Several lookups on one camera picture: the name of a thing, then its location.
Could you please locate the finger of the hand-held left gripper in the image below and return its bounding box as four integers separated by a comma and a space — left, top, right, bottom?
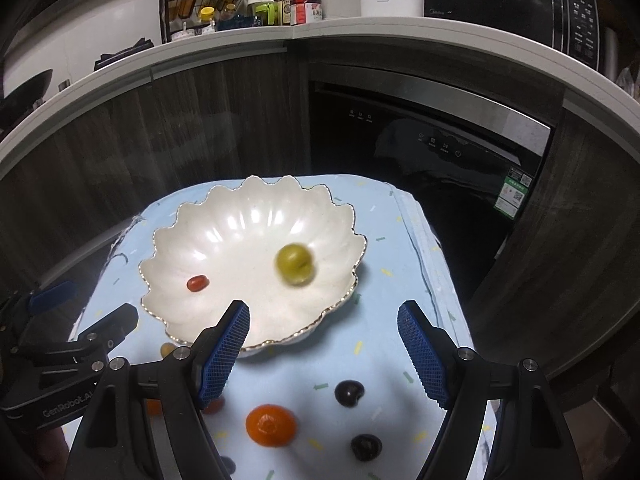
0, 281, 75, 342
15, 304, 140, 361

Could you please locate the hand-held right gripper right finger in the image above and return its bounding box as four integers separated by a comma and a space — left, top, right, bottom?
396, 300, 583, 480

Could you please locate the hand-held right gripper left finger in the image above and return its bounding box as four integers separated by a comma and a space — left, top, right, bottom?
65, 300, 251, 480

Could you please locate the dark plum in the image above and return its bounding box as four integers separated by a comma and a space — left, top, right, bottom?
350, 433, 384, 462
334, 380, 366, 408

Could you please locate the green round plum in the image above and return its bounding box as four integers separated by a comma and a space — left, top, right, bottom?
274, 242, 317, 288

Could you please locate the white scalloped bowl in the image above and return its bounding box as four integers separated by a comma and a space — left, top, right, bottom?
138, 175, 368, 358

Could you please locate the light blue patterned tablecloth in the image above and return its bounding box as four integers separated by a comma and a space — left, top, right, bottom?
70, 174, 496, 480

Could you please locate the built-in black dishwasher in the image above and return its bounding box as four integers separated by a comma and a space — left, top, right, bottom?
307, 62, 566, 306

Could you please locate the dark wood cabinet panel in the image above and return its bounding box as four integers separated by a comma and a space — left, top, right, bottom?
0, 42, 306, 311
470, 85, 640, 381

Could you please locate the black wok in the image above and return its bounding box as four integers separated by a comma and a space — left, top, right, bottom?
0, 71, 53, 131

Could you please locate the black stove grate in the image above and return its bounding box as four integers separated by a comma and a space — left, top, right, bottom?
94, 37, 155, 72

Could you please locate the blue dish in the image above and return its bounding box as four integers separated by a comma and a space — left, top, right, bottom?
217, 15, 263, 31

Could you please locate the white kitchen countertop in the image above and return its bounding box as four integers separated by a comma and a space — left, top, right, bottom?
0, 12, 640, 181

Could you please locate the green and white cup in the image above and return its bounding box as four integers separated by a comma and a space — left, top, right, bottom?
248, 0, 278, 26

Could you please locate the black microwave oven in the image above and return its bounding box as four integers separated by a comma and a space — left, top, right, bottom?
424, 0, 608, 73

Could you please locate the black wire spice rack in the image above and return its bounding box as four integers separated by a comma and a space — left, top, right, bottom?
159, 0, 251, 43

